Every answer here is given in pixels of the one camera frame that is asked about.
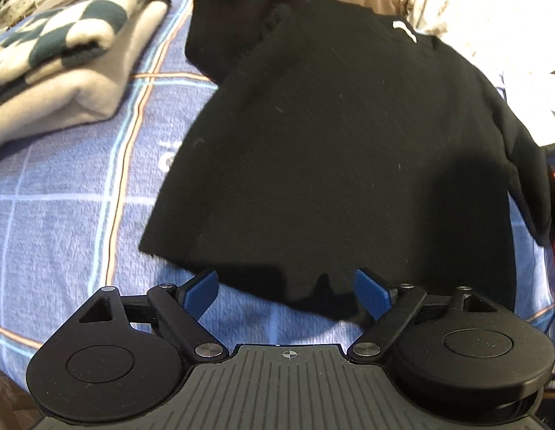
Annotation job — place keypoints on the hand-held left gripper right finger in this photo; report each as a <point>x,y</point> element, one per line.
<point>371,293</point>

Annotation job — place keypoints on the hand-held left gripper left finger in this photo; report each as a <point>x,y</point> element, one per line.
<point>201,291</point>

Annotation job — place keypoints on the black shirt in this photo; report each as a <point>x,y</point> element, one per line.
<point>326,143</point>

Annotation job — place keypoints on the blue plaid bed sheet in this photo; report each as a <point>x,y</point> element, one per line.
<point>58,233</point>

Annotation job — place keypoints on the beige folded blanket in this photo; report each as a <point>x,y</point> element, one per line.
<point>58,103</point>

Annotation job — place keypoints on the green white checkered blanket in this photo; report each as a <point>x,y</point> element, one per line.
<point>58,22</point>

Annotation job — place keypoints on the white cloth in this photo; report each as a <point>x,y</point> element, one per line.
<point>483,9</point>

